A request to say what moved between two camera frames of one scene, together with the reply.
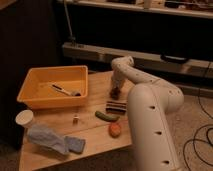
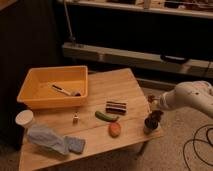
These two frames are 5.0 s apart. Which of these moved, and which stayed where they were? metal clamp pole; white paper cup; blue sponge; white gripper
Moved: white gripper
Stayed: blue sponge; metal clamp pole; white paper cup
